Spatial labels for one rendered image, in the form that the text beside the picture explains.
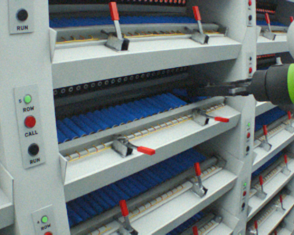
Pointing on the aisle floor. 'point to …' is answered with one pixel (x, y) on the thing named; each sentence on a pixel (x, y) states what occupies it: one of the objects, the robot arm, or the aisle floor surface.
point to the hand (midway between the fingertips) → (200, 90)
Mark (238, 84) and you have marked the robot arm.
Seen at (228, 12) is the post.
